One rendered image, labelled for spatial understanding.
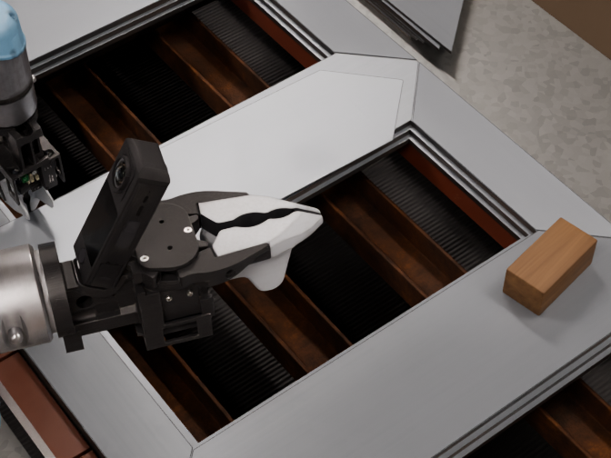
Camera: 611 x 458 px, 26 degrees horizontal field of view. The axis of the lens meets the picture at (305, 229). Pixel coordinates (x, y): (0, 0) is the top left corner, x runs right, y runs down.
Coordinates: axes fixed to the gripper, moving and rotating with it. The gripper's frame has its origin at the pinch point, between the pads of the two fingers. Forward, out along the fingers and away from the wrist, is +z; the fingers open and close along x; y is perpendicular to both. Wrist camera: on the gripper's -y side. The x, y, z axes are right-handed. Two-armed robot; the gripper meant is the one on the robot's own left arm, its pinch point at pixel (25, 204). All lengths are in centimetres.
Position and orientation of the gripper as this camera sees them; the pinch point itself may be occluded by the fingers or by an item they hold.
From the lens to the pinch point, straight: 185.5
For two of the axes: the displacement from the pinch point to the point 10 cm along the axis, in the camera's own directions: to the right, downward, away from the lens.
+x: 8.0, -4.6, 3.9
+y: 6.1, 6.1, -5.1
